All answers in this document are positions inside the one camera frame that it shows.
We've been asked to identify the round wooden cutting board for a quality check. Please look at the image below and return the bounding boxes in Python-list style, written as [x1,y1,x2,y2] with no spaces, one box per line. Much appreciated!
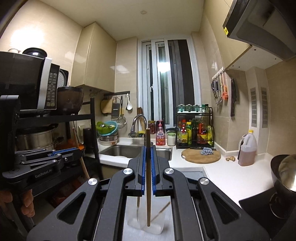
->
[181,149,221,164]

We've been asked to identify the white framed window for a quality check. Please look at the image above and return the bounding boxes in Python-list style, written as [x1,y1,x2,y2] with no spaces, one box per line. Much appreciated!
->
[137,35,202,127]

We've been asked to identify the stacked green blue colander bowls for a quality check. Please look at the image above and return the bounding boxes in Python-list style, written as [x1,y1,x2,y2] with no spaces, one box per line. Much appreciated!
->
[96,121,118,146]

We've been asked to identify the black gas stove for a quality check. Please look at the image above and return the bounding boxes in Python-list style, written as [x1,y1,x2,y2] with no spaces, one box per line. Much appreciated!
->
[239,188,288,239]

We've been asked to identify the ginger piece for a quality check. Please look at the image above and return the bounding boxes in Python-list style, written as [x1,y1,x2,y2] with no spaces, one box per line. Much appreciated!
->
[226,156,236,162]

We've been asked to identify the hanging utensils on wall hooks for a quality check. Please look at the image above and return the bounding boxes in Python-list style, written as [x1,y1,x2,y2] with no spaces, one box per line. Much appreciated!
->
[211,67,228,105]

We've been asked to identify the hanging white ladle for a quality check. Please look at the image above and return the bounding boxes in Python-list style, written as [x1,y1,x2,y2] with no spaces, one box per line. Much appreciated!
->
[126,93,132,111]

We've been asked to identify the black metal shelf rack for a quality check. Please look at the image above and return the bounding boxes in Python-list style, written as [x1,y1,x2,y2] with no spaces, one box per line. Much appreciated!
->
[16,97,103,180]

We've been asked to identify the metal chopstick leaning in holder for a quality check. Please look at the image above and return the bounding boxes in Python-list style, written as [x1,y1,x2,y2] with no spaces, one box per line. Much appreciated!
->
[151,201,171,222]

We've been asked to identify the hanging wooden board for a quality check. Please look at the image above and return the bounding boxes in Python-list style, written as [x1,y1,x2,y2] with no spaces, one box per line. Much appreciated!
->
[100,99,112,114]

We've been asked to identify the white lidded jar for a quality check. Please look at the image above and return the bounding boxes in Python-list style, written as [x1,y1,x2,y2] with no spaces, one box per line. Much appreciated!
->
[166,127,177,146]

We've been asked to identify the clear plastic utensil holder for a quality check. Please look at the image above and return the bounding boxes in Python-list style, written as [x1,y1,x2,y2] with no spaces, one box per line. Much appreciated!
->
[126,196,171,235]

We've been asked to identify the chrome kitchen faucet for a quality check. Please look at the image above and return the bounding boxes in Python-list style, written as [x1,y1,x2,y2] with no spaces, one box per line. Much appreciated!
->
[128,114,147,145]

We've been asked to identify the black range hood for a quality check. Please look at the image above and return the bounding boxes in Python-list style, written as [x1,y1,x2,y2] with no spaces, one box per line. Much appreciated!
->
[223,0,295,60]

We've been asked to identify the red dish soap bottle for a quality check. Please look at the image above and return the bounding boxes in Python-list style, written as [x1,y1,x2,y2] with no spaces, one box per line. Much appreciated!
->
[156,120,166,146]

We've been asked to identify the large cooking oil jug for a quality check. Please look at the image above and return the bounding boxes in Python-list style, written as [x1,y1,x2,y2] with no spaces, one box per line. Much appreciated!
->
[237,130,257,166]

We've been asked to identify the red chili jar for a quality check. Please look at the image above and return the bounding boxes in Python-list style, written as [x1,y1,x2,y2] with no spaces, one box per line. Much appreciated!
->
[148,120,156,135]

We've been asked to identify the blue grey dish cloth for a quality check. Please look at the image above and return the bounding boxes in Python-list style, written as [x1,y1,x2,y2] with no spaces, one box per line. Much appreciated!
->
[200,147,214,156]

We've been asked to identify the grey textured table mat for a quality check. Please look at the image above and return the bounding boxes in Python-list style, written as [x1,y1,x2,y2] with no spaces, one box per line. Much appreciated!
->
[122,196,175,240]

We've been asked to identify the black wok with steel lid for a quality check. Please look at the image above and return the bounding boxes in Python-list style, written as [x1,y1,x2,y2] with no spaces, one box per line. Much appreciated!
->
[270,154,295,201]

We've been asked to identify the person's left hand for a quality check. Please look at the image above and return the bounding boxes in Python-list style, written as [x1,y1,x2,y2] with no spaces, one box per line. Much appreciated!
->
[1,189,35,219]

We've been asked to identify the black spice rack with bottles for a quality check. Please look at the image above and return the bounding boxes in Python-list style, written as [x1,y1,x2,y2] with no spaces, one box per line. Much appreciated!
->
[176,104,214,149]

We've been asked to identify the large stainless steel pot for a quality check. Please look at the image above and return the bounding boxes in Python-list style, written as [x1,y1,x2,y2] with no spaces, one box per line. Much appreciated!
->
[16,125,58,151]

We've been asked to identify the hanging metal grater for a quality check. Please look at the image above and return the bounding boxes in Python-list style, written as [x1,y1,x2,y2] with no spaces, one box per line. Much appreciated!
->
[111,96,120,120]

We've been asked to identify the silver black microwave oven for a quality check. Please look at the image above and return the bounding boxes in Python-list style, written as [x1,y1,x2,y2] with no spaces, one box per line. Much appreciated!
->
[1,48,69,111]

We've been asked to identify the orange ceramic pot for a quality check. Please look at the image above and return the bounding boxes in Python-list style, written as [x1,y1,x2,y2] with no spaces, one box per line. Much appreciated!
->
[56,139,85,150]

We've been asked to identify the dark brown bowl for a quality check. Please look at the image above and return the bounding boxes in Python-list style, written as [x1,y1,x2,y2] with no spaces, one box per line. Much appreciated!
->
[57,86,84,114]

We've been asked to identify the dark metal chopstick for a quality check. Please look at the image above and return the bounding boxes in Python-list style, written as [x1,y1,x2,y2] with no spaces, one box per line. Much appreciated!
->
[136,197,140,222]

